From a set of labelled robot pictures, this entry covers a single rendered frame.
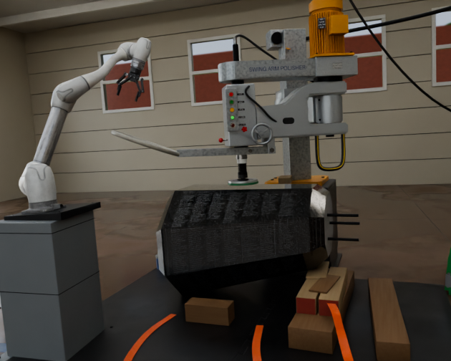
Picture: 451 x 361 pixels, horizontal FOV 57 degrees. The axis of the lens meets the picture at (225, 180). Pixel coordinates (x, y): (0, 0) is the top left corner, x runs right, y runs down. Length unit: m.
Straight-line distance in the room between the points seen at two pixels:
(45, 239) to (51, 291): 0.29
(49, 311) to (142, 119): 7.80
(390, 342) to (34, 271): 1.92
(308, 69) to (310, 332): 1.70
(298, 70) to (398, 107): 6.13
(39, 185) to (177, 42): 7.56
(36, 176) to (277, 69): 1.66
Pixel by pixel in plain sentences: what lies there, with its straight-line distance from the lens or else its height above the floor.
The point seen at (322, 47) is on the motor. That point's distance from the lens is 3.09.
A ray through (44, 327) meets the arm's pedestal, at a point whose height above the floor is 0.21.
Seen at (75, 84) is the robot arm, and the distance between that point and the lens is 2.78.
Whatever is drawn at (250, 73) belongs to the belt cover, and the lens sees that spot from 2.91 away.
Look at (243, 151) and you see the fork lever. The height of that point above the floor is 1.08.
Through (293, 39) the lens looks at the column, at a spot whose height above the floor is 1.97.
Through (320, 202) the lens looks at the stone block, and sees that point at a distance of 2.80.
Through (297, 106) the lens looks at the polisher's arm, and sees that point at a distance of 2.98.
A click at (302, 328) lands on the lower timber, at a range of 2.45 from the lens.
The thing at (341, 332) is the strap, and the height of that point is 0.13.
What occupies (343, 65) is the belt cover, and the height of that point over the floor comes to 1.63.
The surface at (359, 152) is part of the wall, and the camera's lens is 8.96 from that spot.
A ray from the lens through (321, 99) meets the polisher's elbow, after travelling 3.09.
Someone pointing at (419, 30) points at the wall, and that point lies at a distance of 9.22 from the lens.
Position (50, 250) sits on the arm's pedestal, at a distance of 2.47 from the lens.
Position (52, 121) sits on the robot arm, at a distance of 2.89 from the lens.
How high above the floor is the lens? 1.21
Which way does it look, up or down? 6 degrees down
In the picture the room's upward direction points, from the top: 3 degrees counter-clockwise
